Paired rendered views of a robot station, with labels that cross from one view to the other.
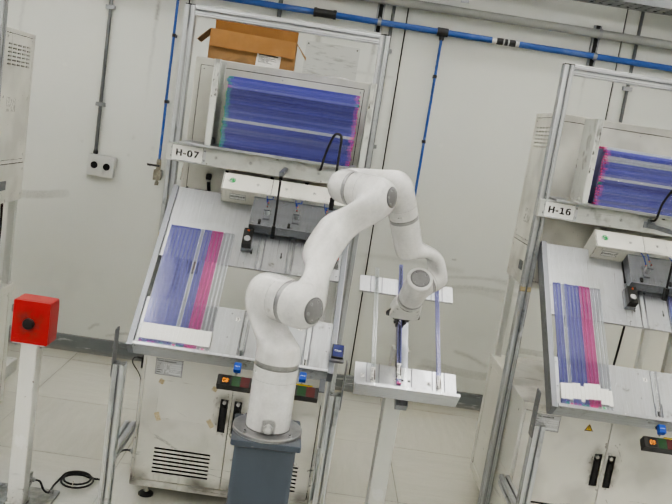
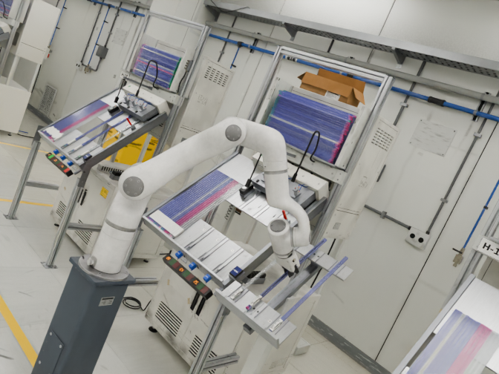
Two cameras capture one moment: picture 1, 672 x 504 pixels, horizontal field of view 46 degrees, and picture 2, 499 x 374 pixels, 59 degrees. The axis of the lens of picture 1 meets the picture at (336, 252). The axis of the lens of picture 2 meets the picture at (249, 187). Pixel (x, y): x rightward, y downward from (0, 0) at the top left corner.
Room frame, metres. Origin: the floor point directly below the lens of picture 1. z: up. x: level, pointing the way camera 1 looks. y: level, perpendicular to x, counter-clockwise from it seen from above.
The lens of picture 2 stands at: (1.09, -1.20, 1.44)
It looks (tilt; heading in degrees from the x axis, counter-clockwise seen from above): 8 degrees down; 40
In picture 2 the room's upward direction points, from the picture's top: 24 degrees clockwise
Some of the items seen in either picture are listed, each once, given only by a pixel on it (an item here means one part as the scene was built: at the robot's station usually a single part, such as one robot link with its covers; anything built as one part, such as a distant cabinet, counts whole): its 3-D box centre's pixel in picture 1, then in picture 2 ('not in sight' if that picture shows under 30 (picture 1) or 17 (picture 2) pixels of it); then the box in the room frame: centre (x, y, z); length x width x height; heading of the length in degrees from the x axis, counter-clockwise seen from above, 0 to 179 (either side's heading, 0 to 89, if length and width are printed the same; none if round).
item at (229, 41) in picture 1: (278, 46); (341, 87); (3.37, 0.37, 1.82); 0.68 x 0.30 x 0.20; 92
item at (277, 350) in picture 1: (274, 318); (134, 194); (2.07, 0.14, 1.00); 0.19 x 0.12 x 0.24; 49
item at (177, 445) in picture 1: (236, 406); (230, 310); (3.20, 0.31, 0.31); 0.70 x 0.65 x 0.62; 92
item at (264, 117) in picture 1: (290, 121); (310, 126); (3.08, 0.25, 1.52); 0.51 x 0.13 x 0.27; 92
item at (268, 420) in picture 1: (271, 397); (112, 246); (2.05, 0.11, 0.79); 0.19 x 0.19 x 0.18
